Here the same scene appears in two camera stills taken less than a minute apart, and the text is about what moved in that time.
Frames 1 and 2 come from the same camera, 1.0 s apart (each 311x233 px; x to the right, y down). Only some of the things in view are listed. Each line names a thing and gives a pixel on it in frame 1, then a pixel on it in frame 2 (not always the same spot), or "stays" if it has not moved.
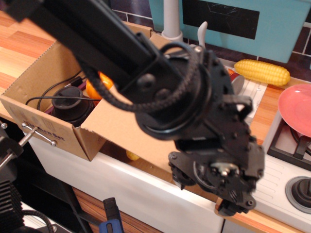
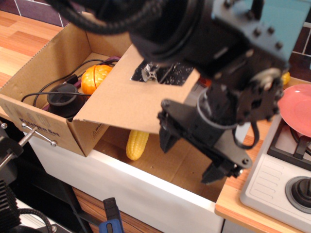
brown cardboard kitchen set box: (50, 95) stays
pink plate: (294, 104) stays
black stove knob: (298, 193) stays
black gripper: (231, 172) → (204, 125)
